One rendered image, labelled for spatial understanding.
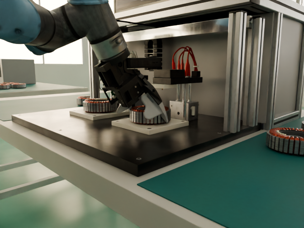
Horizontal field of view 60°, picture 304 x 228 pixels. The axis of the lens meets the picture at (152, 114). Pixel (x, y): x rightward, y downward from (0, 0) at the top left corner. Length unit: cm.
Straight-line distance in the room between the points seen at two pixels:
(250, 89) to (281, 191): 38
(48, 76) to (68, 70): 45
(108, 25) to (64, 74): 527
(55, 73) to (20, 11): 530
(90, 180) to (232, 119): 36
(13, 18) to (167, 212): 35
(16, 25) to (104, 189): 29
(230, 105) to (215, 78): 22
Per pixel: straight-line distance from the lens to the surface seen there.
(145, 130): 63
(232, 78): 66
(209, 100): 89
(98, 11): 58
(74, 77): 593
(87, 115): 83
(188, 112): 78
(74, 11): 58
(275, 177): 49
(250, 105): 75
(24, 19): 46
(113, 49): 59
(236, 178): 46
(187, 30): 75
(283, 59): 90
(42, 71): 564
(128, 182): 43
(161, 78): 74
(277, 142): 61
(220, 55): 87
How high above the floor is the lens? 93
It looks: 10 degrees down
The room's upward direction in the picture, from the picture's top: straight up
